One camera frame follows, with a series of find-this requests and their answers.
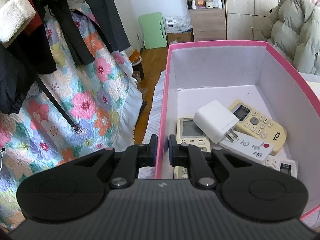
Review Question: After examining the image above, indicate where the floral quilt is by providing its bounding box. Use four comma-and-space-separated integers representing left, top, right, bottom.
0, 4, 143, 230

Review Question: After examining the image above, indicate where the white fleece cuff coat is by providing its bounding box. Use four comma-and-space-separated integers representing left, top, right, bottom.
1, 0, 36, 44

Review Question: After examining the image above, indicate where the black belt with buckle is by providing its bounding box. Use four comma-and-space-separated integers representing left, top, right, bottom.
35, 76, 82, 134

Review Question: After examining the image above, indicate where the light wood wardrobe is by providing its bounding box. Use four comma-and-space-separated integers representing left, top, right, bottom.
225, 0, 280, 41

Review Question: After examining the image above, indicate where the white patterned table cloth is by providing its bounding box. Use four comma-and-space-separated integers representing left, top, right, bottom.
138, 71, 165, 179

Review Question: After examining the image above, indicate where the cream TCL remote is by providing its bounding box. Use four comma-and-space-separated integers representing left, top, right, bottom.
228, 100, 287, 155

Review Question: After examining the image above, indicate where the white charger plug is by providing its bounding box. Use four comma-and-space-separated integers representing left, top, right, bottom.
193, 100, 239, 144

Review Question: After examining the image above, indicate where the black hanging garment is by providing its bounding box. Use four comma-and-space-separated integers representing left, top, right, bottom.
1, 0, 130, 115

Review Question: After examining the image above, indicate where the cream remote with grey screen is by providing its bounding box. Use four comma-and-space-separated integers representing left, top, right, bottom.
174, 117, 211, 179

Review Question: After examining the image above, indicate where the pink cardboard box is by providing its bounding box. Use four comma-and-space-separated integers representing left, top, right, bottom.
155, 40, 319, 219

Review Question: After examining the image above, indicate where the small white remote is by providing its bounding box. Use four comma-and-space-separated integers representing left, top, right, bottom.
264, 155, 298, 178

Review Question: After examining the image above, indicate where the white remote red button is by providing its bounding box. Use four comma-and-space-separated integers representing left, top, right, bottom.
219, 131, 274, 164

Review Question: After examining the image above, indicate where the grey-green puffer jacket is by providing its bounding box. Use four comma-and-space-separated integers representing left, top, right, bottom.
261, 0, 319, 76

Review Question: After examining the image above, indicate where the cardboard box on floor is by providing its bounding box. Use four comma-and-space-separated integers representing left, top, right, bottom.
167, 31, 194, 44

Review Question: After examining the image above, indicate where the green folding table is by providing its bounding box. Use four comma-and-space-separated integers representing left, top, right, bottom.
138, 12, 168, 49

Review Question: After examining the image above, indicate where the wooden shelf cabinet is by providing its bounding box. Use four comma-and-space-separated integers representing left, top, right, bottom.
187, 0, 227, 41

